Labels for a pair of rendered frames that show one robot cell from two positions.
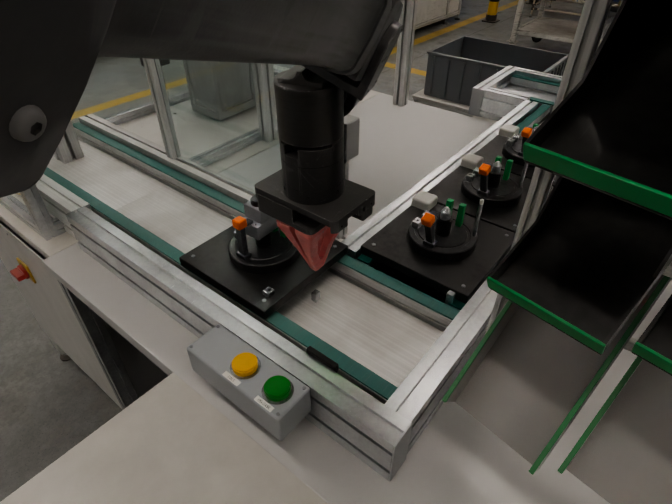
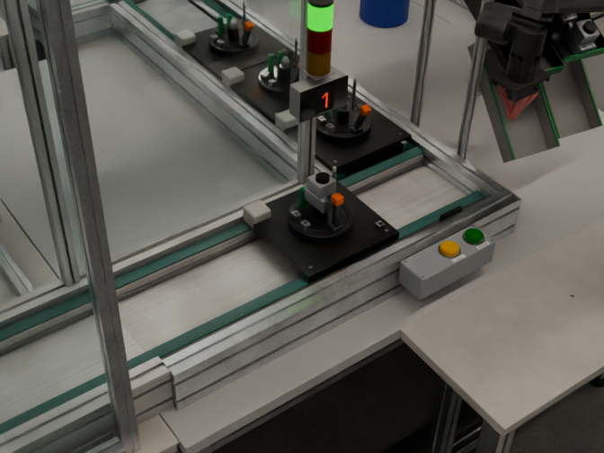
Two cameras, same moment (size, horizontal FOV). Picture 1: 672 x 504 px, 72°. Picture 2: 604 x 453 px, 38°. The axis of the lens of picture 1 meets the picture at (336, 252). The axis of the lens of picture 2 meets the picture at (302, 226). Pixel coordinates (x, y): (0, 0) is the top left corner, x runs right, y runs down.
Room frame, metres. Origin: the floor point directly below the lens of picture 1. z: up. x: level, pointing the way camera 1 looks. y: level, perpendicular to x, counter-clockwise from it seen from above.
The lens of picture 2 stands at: (0.41, 1.55, 2.19)
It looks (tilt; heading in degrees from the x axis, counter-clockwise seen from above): 41 degrees down; 284
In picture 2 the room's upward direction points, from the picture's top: 2 degrees clockwise
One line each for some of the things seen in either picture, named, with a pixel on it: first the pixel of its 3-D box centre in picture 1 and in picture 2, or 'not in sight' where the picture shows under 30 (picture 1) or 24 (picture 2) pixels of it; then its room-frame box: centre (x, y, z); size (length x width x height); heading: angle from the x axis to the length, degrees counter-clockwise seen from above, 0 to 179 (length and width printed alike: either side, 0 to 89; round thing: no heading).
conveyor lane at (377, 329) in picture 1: (262, 260); (297, 244); (0.77, 0.16, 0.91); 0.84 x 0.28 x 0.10; 51
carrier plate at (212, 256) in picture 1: (265, 254); (320, 226); (0.73, 0.14, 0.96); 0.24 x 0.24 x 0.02; 51
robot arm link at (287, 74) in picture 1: (312, 104); (526, 37); (0.39, 0.02, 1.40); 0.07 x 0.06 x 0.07; 159
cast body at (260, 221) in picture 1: (263, 211); (318, 187); (0.74, 0.14, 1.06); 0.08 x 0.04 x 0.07; 144
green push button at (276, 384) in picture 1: (277, 389); (473, 237); (0.41, 0.09, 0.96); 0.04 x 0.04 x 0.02
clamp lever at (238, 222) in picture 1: (244, 234); (334, 208); (0.70, 0.17, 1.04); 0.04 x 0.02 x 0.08; 141
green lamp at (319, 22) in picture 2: not in sight; (320, 13); (0.78, 0.02, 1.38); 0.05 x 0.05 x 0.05
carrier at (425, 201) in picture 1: (444, 222); (342, 112); (0.77, -0.22, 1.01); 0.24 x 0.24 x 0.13; 51
